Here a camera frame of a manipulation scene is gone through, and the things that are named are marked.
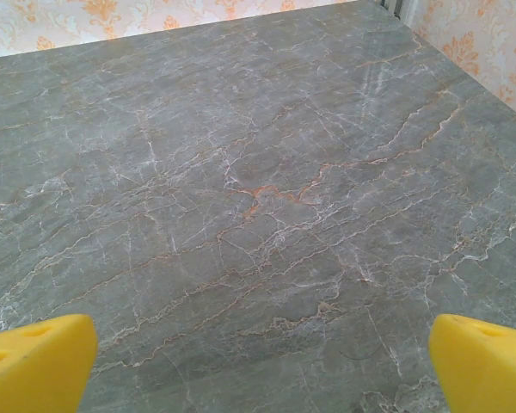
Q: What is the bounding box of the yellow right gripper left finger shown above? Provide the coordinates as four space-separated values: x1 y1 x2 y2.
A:
0 313 98 413

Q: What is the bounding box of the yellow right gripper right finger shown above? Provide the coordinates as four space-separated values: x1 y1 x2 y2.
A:
428 313 516 413

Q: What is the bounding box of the silver aluminium frame post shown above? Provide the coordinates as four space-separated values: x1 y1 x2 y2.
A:
380 0 419 23

